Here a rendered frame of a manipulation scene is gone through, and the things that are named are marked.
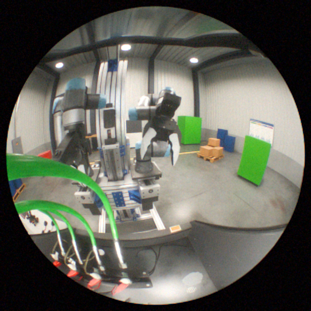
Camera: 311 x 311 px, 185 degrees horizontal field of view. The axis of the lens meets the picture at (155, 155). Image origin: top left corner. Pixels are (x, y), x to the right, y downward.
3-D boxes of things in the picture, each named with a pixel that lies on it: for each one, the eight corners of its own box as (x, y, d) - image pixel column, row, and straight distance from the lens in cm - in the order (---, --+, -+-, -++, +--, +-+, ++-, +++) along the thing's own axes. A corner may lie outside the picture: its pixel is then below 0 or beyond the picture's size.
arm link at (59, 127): (79, 167, 78) (71, 92, 83) (62, 175, 77) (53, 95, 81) (75, 165, 90) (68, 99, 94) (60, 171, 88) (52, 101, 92)
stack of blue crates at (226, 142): (215, 146, 695) (217, 128, 681) (219, 146, 733) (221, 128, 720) (229, 152, 628) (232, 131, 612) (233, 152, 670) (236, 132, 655)
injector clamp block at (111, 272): (149, 270, 59) (146, 269, 44) (153, 284, 59) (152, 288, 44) (86, 264, 69) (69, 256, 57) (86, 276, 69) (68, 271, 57)
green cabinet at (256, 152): (260, 178, 427) (270, 142, 403) (257, 188, 347) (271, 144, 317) (242, 169, 433) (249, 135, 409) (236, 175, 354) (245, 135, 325)
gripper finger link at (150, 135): (142, 165, 30) (156, 141, 34) (143, 157, 24) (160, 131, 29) (133, 160, 30) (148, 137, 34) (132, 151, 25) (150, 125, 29)
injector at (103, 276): (121, 272, 53) (100, 267, 33) (122, 280, 53) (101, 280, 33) (114, 272, 54) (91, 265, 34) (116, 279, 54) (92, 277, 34)
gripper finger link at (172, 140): (176, 168, 32) (170, 142, 35) (185, 162, 27) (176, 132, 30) (167, 170, 31) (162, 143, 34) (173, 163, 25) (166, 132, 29)
